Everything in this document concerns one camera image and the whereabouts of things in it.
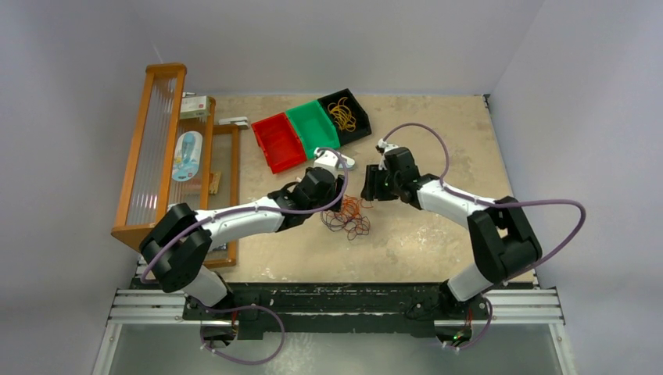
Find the blue packaged item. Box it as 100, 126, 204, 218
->
171, 131, 202, 182

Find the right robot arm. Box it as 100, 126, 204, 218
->
361, 144, 543, 318

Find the purple cable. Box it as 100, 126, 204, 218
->
320, 206, 372, 241

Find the small white red box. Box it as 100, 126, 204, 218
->
179, 95, 212, 120

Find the black plastic bin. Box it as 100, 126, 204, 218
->
317, 88, 372, 146

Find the yellow cable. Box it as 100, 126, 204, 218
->
327, 96, 358, 134

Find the white stapler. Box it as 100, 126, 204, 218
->
339, 155, 356, 171

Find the purple left arm hose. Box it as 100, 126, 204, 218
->
139, 147, 350, 366

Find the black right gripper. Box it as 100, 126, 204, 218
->
361, 165, 402, 202

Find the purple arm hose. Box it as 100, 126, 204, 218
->
380, 122, 587, 353
139, 147, 350, 366

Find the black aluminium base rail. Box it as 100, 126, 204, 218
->
109, 283, 564, 343

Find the purple right arm hose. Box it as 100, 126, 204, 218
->
380, 122, 587, 353

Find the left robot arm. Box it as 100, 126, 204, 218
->
139, 167, 347, 320

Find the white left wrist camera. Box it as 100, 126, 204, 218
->
314, 148, 342, 173

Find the green plastic bin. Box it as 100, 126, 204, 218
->
285, 100, 340, 159

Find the red plastic bin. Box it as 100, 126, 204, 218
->
251, 112, 307, 174

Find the orange cable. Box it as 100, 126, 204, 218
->
331, 195, 375, 231

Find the wooden rack frame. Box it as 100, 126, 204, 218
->
111, 62, 241, 250

